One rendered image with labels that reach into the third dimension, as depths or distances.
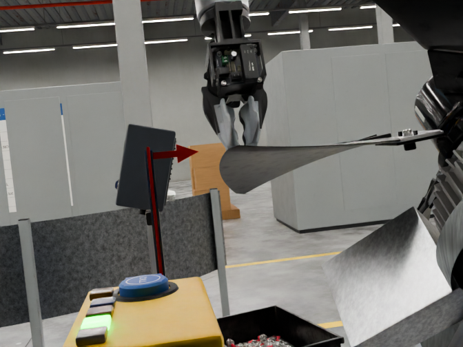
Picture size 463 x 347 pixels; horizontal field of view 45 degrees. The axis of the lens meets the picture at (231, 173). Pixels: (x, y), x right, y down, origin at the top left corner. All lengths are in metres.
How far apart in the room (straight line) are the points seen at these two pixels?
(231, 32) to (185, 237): 2.00
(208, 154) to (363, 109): 2.79
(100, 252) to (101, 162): 4.28
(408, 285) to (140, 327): 0.41
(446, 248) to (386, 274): 0.11
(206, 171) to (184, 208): 6.09
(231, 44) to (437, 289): 0.39
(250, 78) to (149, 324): 0.42
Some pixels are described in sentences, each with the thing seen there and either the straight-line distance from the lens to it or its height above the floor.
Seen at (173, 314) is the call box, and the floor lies 1.07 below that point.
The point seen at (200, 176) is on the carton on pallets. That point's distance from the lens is 8.75.
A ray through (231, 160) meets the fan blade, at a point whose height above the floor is 1.16.
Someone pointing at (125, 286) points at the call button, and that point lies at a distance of 0.45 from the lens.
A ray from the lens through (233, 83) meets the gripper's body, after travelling 0.73.
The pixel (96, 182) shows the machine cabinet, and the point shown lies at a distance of 6.69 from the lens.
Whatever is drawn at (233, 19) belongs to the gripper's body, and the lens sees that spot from 0.80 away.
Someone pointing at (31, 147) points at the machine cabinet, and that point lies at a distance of 6.80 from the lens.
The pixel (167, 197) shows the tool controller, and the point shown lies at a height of 1.08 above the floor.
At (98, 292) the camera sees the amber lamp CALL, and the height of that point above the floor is 1.08.
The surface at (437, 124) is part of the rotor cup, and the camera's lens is 0.79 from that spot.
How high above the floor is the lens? 1.19
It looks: 3 degrees down
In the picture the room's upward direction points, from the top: 6 degrees counter-clockwise
